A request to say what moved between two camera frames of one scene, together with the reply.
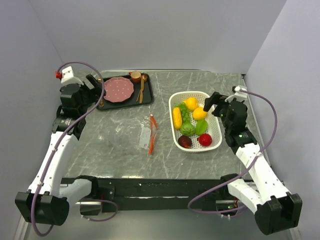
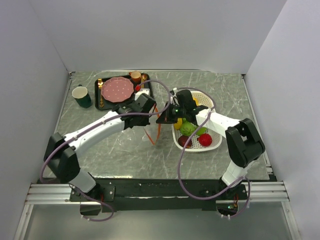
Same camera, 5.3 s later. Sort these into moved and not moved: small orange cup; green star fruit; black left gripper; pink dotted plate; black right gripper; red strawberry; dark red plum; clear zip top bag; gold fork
Moved: black left gripper; clear zip top bag; black right gripper
Not moved: pink dotted plate; gold fork; small orange cup; dark red plum; red strawberry; green star fruit
